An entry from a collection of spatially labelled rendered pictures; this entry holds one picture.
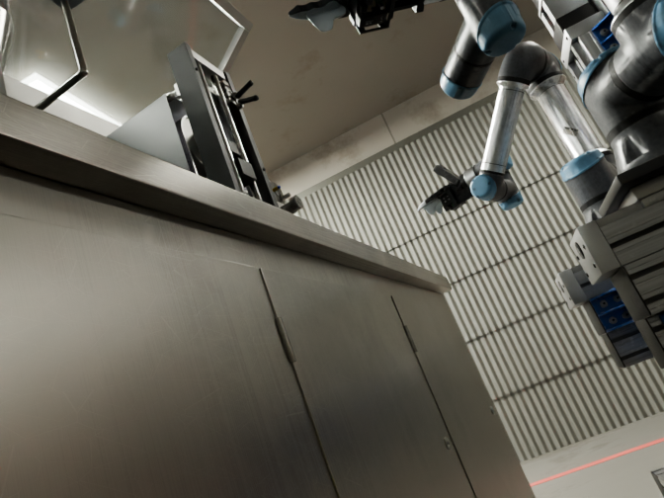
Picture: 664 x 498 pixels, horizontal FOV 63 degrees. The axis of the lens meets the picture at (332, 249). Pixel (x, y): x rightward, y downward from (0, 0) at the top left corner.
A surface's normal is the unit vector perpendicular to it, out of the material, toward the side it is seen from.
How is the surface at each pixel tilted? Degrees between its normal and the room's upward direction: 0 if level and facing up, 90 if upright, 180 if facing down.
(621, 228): 90
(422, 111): 90
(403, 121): 90
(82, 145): 90
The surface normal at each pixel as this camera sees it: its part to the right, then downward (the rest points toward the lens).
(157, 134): -0.43, -0.15
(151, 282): 0.84, -0.44
